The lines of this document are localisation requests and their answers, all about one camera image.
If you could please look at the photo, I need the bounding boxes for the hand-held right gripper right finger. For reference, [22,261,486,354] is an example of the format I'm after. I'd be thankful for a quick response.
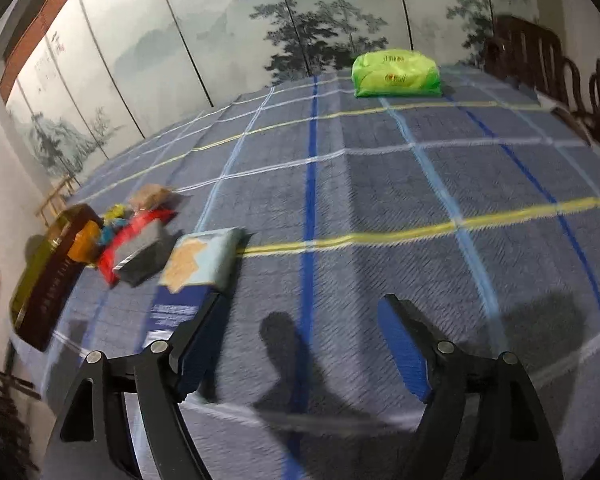
[376,293,566,480]

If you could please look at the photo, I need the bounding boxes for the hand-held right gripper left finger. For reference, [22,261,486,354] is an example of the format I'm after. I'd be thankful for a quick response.
[42,291,233,480]

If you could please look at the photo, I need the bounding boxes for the light blue cracker packet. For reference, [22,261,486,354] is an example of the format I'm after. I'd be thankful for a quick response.
[158,227,247,293]

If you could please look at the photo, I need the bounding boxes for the grey sesame bar packet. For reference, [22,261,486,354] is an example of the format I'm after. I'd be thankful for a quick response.
[114,221,167,287]

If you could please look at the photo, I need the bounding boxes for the red snack packet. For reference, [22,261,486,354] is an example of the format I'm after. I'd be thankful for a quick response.
[97,209,176,286]

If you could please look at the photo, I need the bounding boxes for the orange snack packet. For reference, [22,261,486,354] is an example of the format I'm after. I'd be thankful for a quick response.
[69,221,103,266]

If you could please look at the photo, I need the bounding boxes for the brown snack packet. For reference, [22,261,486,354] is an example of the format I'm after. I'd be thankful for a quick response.
[129,185,173,211]

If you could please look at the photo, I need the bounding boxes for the small yellow candy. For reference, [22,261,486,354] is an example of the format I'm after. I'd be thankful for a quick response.
[102,204,131,231]

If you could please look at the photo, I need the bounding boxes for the gold tin with red rim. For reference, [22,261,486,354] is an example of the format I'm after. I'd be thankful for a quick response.
[10,205,106,352]

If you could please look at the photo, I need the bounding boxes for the blue checked tablecloth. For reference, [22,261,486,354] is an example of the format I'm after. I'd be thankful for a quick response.
[10,67,600,480]

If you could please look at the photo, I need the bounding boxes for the bamboo chair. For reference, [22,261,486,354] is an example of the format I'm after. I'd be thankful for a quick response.
[35,175,81,228]

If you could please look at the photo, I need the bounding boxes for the green tissue pack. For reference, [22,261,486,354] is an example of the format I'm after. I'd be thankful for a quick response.
[351,49,443,99]

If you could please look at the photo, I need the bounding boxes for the painted folding screen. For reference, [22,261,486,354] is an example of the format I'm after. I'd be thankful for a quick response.
[5,0,546,181]

